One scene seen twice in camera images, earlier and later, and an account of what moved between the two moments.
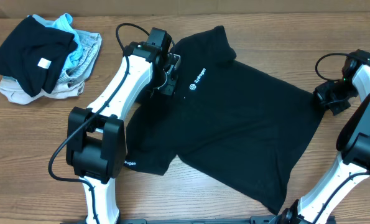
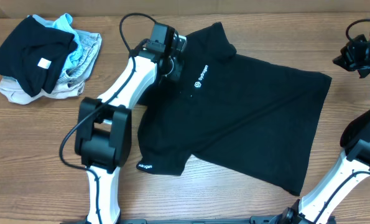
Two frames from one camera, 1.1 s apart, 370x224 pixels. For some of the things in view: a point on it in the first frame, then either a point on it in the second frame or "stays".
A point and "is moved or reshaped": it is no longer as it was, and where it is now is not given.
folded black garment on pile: [34, 55] stays
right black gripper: [328, 97] to [349, 59]
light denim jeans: [74, 77] stays
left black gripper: [169, 83] to [175, 73]
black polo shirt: [238, 126] is moved or reshaped
